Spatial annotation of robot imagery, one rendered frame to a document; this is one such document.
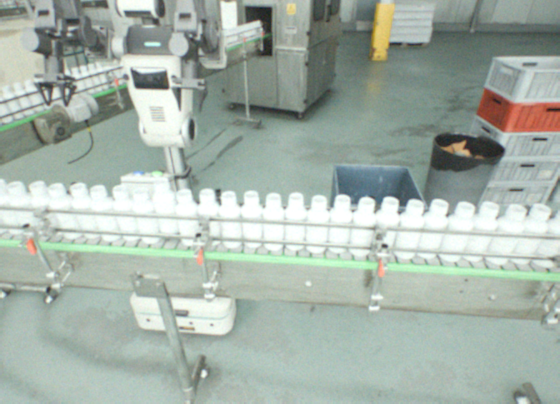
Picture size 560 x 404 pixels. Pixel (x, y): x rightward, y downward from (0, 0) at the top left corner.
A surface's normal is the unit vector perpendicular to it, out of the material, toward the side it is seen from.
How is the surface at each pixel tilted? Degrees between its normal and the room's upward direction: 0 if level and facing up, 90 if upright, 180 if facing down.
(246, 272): 90
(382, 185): 90
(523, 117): 90
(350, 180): 90
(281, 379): 0
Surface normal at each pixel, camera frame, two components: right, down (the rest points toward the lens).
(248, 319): 0.00, -0.83
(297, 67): -0.40, 0.51
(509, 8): -0.09, 0.54
